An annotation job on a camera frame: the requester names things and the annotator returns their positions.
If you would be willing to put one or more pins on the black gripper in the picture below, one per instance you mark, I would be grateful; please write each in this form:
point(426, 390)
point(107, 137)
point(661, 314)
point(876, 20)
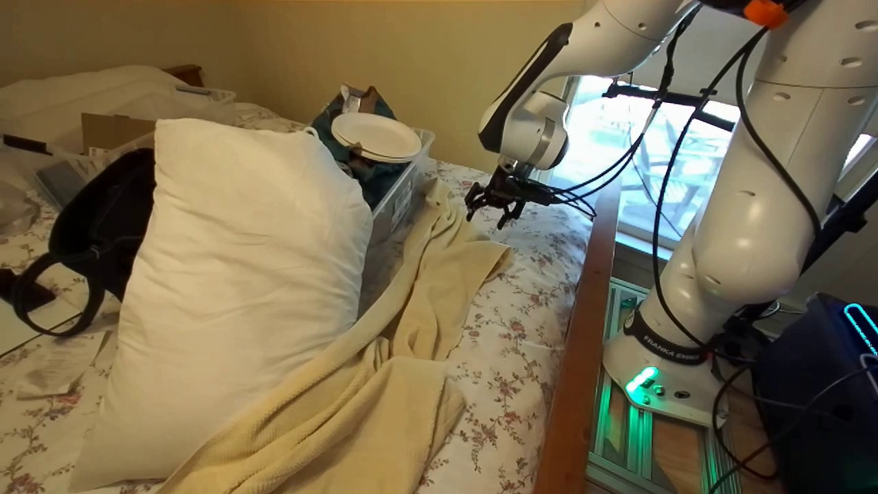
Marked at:
point(517, 185)

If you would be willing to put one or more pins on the cream waffle weave towel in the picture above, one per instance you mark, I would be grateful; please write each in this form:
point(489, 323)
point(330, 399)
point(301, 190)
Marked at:
point(384, 412)

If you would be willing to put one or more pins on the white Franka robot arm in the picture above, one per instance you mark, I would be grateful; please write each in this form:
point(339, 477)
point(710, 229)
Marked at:
point(778, 202)

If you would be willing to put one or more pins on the clear plastic storage bin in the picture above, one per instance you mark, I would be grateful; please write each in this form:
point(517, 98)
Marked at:
point(401, 193)

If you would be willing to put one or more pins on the floral print bed sheet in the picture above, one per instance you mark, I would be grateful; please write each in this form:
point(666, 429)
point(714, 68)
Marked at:
point(522, 304)

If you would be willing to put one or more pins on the bright glass window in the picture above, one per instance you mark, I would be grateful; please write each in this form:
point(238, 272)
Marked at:
point(593, 138)

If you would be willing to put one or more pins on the white paper plate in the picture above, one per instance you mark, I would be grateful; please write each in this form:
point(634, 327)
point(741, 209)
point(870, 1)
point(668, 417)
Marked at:
point(373, 137)

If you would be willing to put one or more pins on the crinkled clear plastic bag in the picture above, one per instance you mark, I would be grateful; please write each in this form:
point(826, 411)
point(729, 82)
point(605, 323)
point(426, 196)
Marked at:
point(353, 98)

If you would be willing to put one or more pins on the brown wooden bed footboard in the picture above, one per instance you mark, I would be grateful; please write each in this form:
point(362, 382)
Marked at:
point(578, 367)

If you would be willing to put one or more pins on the black metal stand bar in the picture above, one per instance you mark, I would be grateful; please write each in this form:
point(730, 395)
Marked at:
point(677, 101)

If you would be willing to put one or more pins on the green lit robot mounting stand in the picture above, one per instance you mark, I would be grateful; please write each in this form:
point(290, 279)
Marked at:
point(640, 429)

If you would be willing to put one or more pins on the large white pillow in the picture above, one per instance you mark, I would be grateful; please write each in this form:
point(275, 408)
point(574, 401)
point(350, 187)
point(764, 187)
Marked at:
point(238, 304)

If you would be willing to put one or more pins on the dark computer tower teal light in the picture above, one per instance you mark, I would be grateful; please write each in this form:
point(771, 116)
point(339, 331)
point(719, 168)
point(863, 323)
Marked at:
point(812, 401)

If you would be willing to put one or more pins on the brown cardboard box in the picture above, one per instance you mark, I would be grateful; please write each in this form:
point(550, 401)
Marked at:
point(114, 130)

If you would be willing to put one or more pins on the black fabric bag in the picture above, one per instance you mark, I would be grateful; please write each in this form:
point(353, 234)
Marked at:
point(105, 220)

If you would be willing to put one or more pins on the flat white pillow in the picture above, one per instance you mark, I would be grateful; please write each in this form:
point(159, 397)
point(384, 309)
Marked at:
point(100, 91)

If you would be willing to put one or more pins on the black slim remote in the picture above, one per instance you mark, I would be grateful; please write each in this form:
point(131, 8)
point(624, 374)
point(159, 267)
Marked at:
point(25, 145)

